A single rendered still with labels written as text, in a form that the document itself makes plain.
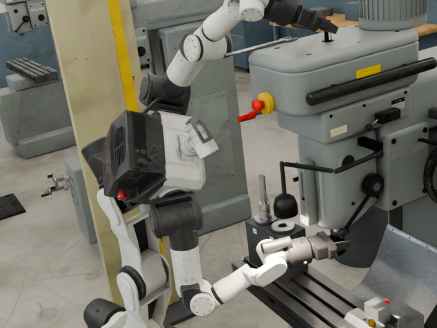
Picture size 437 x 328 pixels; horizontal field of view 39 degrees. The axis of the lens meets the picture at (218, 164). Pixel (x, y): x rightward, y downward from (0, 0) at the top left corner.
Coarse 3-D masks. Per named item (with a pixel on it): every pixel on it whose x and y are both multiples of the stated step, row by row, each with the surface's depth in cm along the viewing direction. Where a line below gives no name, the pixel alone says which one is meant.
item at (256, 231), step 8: (256, 216) 246; (272, 216) 244; (248, 224) 244; (256, 224) 243; (264, 224) 240; (272, 224) 238; (280, 224) 238; (288, 224) 237; (296, 224) 239; (248, 232) 246; (256, 232) 242; (264, 232) 237; (272, 232) 235; (280, 232) 233; (288, 232) 233; (296, 232) 233; (304, 232) 236; (248, 240) 248; (256, 240) 244; (248, 248) 250; (256, 256) 247; (256, 264) 249; (288, 272) 236; (296, 272) 238; (288, 280) 237
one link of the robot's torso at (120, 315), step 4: (120, 312) 266; (124, 312) 265; (112, 316) 264; (116, 316) 262; (120, 316) 262; (124, 316) 263; (112, 320) 262; (116, 320) 261; (120, 320) 262; (124, 320) 264; (108, 324) 259; (112, 324) 259; (116, 324) 261; (120, 324) 262; (124, 324) 264
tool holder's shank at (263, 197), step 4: (260, 176) 237; (264, 176) 237; (260, 180) 237; (264, 180) 237; (260, 184) 238; (264, 184) 238; (260, 188) 239; (264, 188) 238; (260, 192) 239; (264, 192) 239; (260, 196) 240; (264, 196) 239; (260, 200) 241; (264, 200) 240
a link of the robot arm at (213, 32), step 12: (216, 12) 174; (204, 24) 178; (216, 24) 174; (228, 24) 172; (204, 36) 180; (216, 36) 178; (204, 48) 180; (216, 48) 182; (228, 48) 185; (204, 60) 183
